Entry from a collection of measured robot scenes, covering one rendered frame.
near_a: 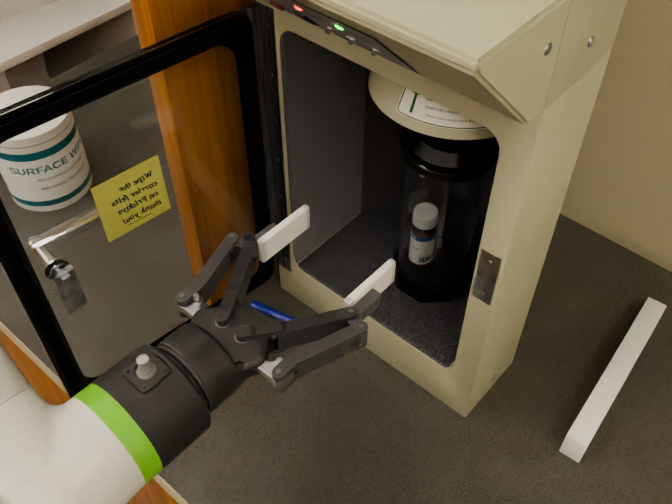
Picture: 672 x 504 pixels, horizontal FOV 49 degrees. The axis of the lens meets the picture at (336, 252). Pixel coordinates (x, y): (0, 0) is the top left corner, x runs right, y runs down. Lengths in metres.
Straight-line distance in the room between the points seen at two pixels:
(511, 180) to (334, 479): 0.43
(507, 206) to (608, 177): 0.51
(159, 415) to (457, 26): 0.36
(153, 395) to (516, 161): 0.35
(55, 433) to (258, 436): 0.38
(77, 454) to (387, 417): 0.46
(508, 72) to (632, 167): 0.66
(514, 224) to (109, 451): 0.39
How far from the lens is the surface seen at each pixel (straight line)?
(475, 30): 0.48
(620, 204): 1.19
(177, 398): 0.60
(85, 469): 0.59
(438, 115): 0.70
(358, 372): 0.97
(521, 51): 0.50
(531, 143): 0.62
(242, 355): 0.65
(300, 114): 0.83
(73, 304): 0.80
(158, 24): 0.76
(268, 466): 0.91
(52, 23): 1.76
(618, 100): 1.10
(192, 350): 0.62
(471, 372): 0.87
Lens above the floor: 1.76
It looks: 48 degrees down
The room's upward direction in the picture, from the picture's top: straight up
